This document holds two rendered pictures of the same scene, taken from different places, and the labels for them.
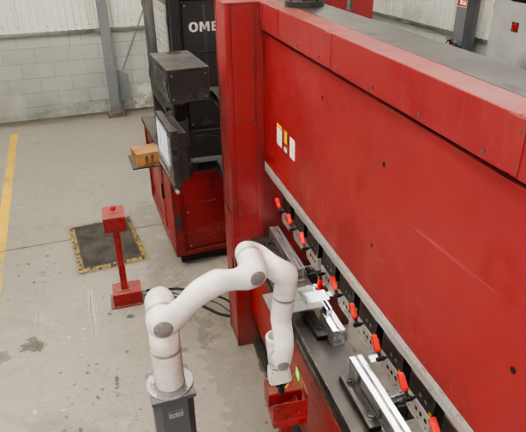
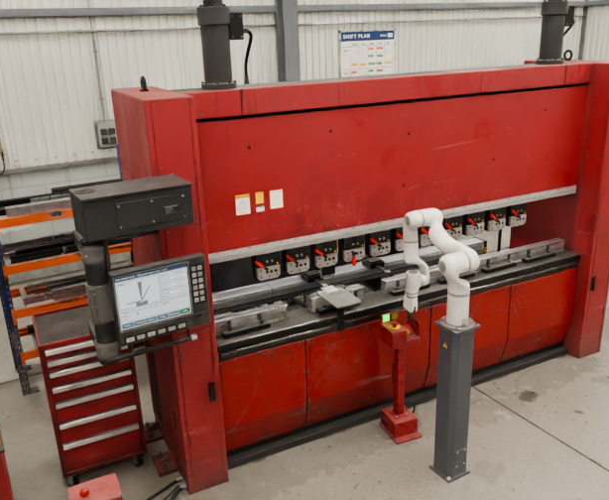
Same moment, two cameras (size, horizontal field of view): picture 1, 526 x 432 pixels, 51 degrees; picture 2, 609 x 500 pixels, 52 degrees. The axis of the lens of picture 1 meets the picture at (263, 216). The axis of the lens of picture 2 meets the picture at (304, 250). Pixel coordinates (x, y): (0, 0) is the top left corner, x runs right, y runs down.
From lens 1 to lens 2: 4.55 m
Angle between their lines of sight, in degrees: 89
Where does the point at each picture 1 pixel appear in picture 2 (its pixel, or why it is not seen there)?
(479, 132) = (470, 84)
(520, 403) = (498, 168)
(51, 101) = not seen: outside the picture
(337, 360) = (375, 298)
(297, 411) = (411, 324)
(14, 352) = not seen: outside the picture
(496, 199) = (477, 105)
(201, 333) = not seen: outside the picture
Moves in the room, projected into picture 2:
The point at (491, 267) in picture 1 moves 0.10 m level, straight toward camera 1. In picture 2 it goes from (479, 131) to (494, 131)
